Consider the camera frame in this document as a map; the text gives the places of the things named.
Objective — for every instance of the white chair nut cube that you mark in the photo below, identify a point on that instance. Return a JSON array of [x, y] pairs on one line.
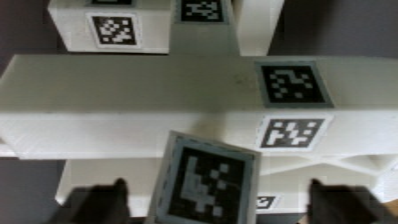
[[206, 183]]

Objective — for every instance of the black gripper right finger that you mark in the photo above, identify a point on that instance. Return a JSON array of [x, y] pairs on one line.
[[343, 205]]

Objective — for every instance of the white chair leg with tag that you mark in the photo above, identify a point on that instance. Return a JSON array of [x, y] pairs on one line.
[[115, 26]]

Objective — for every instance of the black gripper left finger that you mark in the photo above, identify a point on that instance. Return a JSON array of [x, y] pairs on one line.
[[96, 205]]

